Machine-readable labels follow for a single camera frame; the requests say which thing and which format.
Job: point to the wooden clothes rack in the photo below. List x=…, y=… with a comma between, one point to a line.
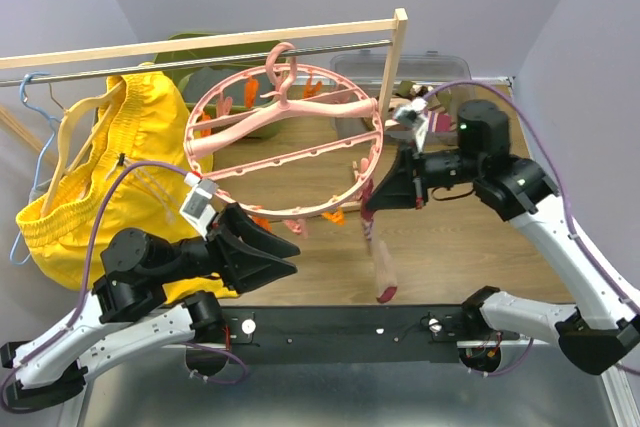
x=298, y=91

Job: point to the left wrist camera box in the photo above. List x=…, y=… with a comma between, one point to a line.
x=197, y=208

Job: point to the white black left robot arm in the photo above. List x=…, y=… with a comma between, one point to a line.
x=120, y=317

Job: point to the clear plastic bin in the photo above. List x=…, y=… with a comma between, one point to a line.
x=366, y=69

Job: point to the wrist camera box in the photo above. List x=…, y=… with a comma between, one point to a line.
x=410, y=123
x=197, y=208

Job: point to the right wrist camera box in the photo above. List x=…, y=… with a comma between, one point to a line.
x=410, y=123

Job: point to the pink round clip hanger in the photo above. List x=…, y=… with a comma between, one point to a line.
x=301, y=183

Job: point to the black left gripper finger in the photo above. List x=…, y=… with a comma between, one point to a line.
x=254, y=272
x=243, y=227

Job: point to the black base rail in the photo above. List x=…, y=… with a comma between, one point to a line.
x=278, y=335

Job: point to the yellow garment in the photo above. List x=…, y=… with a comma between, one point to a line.
x=124, y=182

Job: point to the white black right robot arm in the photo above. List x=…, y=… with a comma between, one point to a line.
x=594, y=332

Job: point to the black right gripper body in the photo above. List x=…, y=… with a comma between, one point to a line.
x=444, y=167

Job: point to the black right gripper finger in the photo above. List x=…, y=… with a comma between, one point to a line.
x=398, y=180
x=378, y=202

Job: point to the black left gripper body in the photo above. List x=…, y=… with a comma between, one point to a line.
x=217, y=239

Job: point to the brown striped sock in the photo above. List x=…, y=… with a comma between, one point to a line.
x=409, y=90

